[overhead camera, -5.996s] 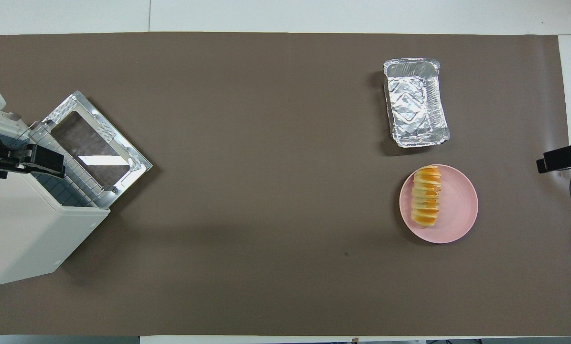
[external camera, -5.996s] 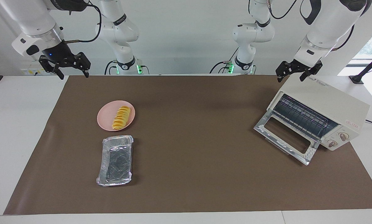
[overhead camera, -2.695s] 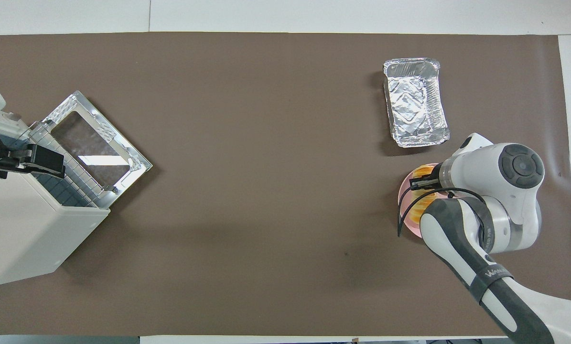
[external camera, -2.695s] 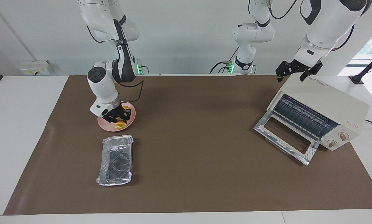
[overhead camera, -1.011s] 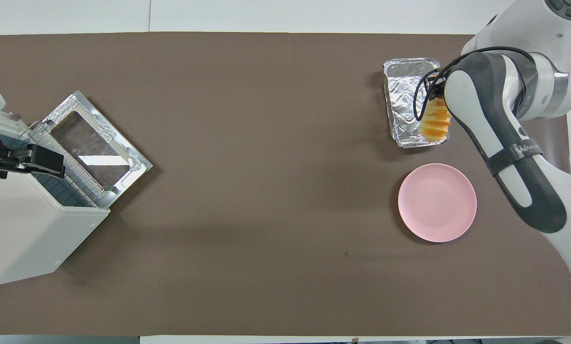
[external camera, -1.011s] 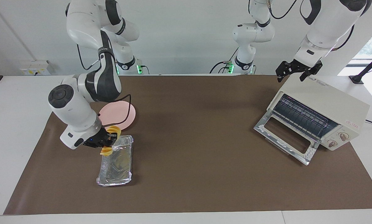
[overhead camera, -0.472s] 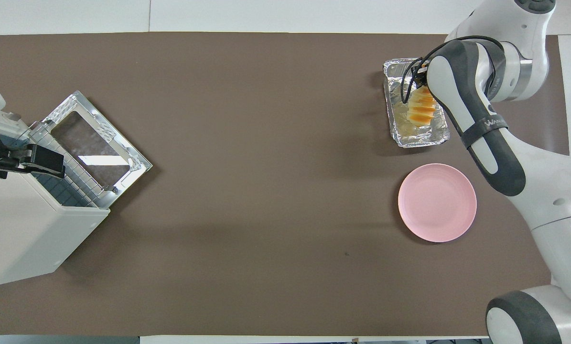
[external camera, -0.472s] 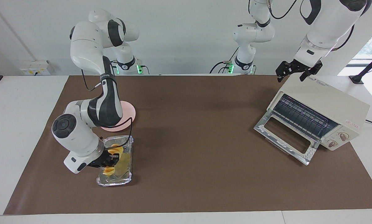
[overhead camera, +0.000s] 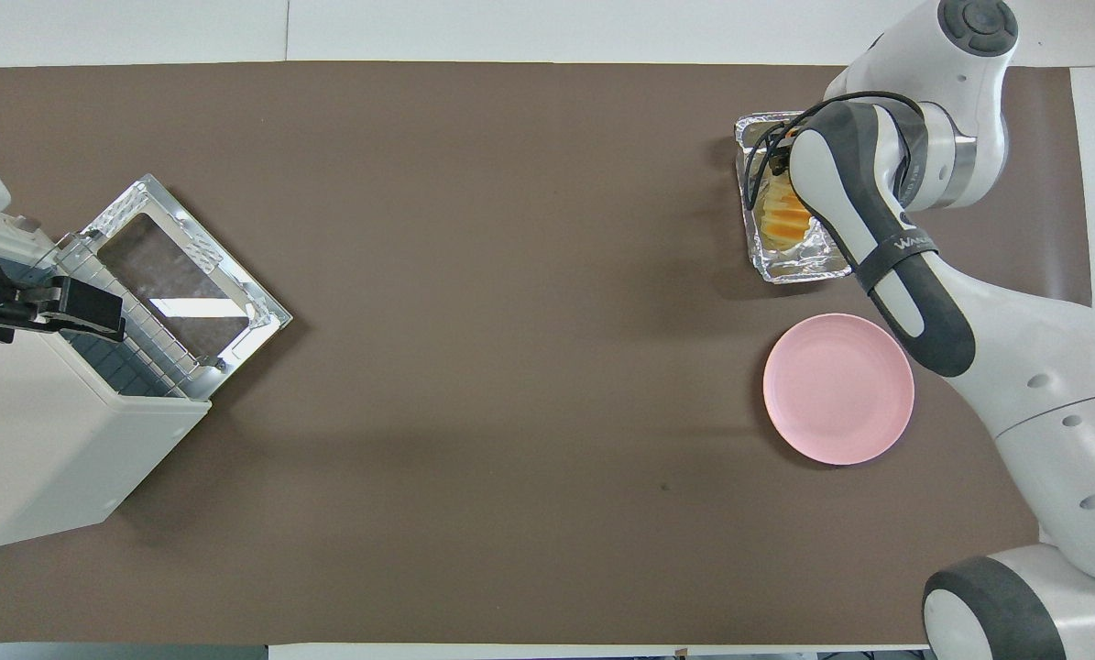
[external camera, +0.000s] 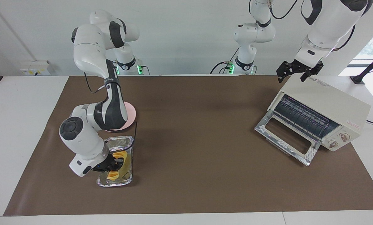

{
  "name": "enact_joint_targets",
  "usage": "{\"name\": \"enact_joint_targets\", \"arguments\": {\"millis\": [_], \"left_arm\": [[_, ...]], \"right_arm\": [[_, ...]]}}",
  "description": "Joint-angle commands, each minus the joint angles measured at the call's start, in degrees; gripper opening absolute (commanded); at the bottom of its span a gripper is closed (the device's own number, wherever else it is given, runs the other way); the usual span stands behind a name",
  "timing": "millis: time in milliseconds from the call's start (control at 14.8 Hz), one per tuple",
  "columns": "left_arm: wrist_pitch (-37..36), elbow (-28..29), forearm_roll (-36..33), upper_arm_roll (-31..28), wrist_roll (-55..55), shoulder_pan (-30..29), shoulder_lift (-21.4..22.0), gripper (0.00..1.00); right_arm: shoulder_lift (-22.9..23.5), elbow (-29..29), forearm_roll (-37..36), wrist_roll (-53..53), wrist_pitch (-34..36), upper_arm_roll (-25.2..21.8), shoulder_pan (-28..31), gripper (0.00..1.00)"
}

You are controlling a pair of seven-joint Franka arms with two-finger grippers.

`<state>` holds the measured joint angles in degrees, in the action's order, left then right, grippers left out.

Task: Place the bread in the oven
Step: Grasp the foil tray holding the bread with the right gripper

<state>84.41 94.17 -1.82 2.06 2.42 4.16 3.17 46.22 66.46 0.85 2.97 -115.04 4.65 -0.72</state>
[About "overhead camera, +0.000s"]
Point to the sliced orange glazed bread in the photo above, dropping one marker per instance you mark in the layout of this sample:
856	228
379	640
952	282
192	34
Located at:
781	220

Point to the aluminium foil tray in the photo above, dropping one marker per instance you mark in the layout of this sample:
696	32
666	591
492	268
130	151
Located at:
804	266

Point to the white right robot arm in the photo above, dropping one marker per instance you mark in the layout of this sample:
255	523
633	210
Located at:
1042	385

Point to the glass oven door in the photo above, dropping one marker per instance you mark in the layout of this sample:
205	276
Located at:
190	266

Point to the white toaster oven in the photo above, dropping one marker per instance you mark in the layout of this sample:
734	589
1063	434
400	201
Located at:
34	440

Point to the brown table mat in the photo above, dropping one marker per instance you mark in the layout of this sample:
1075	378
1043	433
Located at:
510	367

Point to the pink round plate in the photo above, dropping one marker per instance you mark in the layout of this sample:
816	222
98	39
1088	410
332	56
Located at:
836	390

